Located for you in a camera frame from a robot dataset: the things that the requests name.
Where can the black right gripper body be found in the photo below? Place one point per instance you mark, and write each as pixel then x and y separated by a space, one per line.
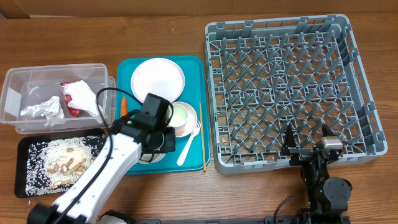
pixel 303 156

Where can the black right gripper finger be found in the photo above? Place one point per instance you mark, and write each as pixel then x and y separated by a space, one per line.
pixel 289 138
pixel 326 131

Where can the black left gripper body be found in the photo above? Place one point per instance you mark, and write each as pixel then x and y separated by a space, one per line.
pixel 166 140

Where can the white bowl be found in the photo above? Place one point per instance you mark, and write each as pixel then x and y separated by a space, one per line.
pixel 151 158

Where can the white cup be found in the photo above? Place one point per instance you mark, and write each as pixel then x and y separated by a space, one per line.
pixel 177 115

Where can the orange carrot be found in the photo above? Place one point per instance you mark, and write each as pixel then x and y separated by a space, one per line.
pixel 123 110

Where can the white tissue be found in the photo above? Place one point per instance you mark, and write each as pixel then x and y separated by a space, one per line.
pixel 83 98

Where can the cooked rice with peanuts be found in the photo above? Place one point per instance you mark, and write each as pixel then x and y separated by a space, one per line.
pixel 54 166

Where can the white paper napkin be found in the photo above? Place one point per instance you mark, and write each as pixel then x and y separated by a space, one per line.
pixel 51 109

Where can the red snack wrapper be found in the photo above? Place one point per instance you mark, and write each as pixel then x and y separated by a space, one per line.
pixel 67 98

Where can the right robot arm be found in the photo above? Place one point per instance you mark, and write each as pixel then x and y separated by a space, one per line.
pixel 327 196

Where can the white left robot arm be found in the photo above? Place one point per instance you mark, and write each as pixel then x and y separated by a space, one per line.
pixel 137 133

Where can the clear plastic waste bin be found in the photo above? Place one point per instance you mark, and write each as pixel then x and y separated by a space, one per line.
pixel 29 86

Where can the teal plastic tray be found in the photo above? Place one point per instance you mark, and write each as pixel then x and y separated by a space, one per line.
pixel 194 91

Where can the white plastic fork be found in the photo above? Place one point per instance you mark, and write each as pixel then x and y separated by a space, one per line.
pixel 183 155

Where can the pink saucer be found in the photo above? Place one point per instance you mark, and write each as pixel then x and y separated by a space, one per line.
pixel 191 120

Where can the wooden chopstick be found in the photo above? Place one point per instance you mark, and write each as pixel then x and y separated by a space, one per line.
pixel 202 139

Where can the large white plate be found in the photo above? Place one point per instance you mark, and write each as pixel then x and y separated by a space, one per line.
pixel 159 76

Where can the grey plastic dish rack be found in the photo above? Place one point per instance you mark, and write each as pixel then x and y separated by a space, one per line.
pixel 267 75

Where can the black rectangular tray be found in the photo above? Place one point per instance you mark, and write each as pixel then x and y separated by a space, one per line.
pixel 21 155

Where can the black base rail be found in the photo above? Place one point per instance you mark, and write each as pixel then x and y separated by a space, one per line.
pixel 113 217

